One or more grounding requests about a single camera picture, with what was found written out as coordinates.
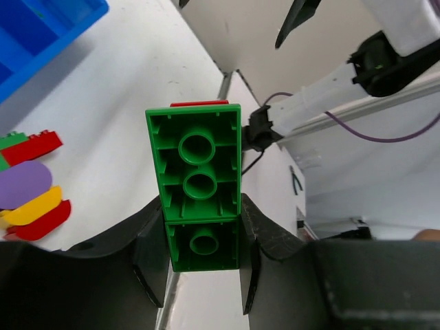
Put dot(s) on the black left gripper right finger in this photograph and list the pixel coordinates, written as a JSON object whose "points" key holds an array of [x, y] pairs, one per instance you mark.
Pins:
{"points": [[334, 283]]}

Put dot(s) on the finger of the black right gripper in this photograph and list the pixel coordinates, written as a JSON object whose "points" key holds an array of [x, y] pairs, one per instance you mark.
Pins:
{"points": [[300, 11]]}

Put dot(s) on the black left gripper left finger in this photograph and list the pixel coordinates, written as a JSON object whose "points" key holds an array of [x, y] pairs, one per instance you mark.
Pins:
{"points": [[114, 280]]}

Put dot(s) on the red yellow purple brick stack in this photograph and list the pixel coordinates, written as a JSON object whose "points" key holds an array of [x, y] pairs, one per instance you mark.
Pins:
{"points": [[31, 206]]}

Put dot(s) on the green red sloped brick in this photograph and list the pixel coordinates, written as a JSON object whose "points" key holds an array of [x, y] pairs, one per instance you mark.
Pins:
{"points": [[196, 150]]}

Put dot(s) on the red green long brick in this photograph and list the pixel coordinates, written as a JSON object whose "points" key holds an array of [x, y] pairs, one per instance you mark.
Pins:
{"points": [[18, 147]]}

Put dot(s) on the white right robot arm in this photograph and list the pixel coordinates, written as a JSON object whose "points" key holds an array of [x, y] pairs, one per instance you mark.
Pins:
{"points": [[385, 63]]}

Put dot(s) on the blue divided plastic bin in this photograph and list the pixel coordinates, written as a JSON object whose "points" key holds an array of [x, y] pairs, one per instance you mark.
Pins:
{"points": [[34, 32]]}

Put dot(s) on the green handled pliers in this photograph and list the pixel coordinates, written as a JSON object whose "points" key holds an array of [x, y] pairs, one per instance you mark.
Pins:
{"points": [[297, 186]]}

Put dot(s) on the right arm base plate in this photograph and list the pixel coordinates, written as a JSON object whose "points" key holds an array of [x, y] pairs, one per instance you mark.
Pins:
{"points": [[260, 133]]}

